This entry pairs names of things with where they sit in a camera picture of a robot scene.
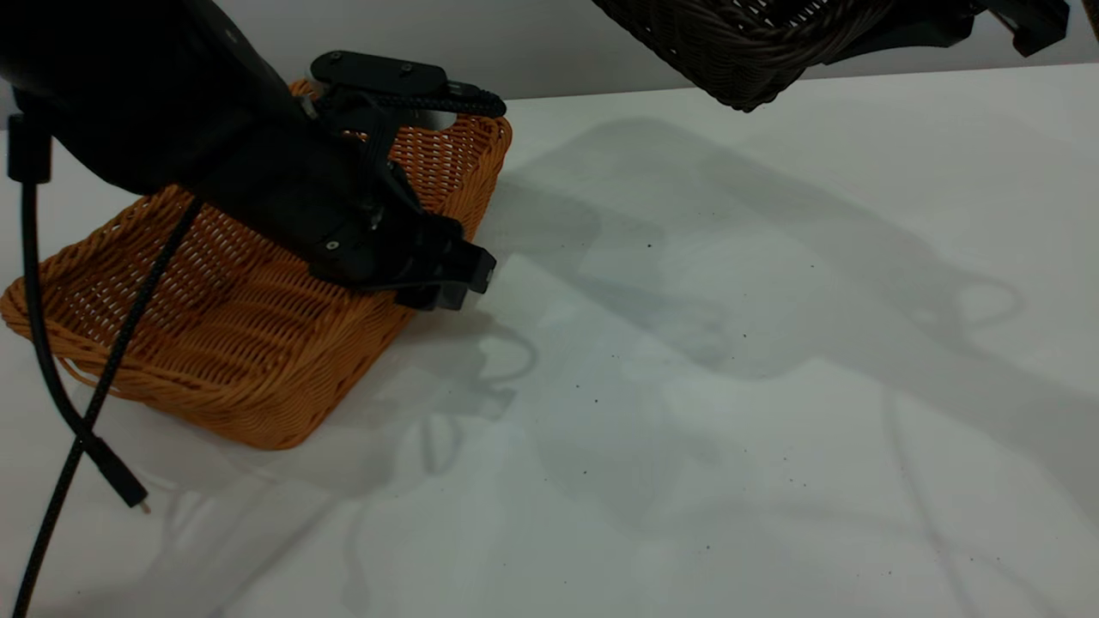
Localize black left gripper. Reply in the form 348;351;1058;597
204;88;498;312

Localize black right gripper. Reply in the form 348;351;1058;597
822;0;1071;67

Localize dark brown wicker basket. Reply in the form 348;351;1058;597
592;0;980;114

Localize orange wicker basket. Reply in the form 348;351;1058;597
0;79;513;451

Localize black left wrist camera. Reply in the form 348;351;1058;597
309;50;451;108

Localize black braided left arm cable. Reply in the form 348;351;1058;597
13;86;507;618

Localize smooth black left arm cable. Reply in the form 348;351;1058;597
7;112;154;516

